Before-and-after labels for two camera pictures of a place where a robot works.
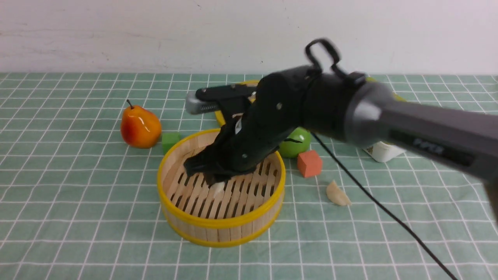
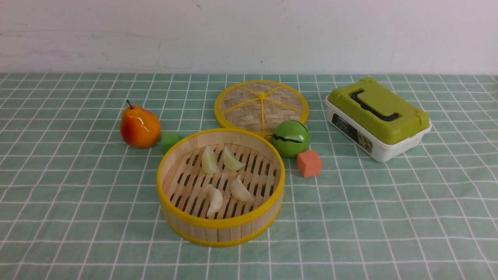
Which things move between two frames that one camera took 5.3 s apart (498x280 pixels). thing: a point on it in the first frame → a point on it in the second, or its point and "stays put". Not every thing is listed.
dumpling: [336, 195] → [239, 191]
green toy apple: [298, 140] stays put
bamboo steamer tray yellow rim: [228, 212] stays put
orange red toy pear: [140, 127] stays put
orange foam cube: [309, 164] stays put
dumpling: [217, 188] → [217, 200]
